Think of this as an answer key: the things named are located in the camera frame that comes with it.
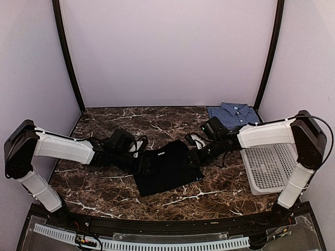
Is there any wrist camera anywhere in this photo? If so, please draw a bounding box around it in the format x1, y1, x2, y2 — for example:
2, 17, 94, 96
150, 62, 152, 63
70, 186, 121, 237
185, 133, 208, 150
129, 135, 149, 158

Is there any white plastic laundry basket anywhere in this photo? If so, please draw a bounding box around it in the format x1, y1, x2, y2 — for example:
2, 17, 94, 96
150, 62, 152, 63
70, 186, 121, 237
240, 143, 297, 196

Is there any black left corner post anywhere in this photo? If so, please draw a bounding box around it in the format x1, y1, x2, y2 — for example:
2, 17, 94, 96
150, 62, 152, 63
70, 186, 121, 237
52, 0, 86, 113

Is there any black right corner post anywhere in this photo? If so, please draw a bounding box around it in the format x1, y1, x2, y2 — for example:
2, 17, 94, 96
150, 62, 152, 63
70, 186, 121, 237
253, 0, 285, 113

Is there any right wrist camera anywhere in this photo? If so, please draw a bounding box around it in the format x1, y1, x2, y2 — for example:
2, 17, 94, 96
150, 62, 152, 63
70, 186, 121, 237
185, 133, 208, 150

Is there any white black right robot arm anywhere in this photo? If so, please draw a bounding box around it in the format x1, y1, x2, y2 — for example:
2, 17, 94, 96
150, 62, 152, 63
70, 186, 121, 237
185, 110, 328, 227

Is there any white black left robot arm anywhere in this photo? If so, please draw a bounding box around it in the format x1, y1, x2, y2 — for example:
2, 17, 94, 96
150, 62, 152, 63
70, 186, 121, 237
4, 120, 154, 228

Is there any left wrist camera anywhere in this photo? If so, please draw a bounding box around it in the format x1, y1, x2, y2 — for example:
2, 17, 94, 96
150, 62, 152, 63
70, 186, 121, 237
129, 135, 149, 158

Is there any black front table rail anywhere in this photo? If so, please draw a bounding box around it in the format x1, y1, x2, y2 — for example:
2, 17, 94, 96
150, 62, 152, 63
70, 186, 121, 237
47, 211, 296, 237

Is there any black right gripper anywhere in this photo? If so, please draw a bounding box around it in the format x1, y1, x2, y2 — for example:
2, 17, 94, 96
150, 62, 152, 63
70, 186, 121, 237
182, 138, 224, 168

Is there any white slotted cable duct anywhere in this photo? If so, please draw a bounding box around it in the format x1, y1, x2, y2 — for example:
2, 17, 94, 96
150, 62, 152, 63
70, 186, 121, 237
33, 223, 250, 250

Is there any blue checkered shirt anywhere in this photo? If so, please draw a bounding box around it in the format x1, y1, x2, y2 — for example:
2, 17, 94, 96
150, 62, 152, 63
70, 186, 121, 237
207, 102, 260, 130

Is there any black corner post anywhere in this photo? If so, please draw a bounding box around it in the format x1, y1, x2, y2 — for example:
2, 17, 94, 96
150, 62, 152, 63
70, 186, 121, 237
253, 0, 285, 113
52, 0, 86, 113

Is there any black garment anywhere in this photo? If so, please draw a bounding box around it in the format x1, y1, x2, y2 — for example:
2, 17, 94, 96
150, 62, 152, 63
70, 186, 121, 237
133, 140, 204, 197

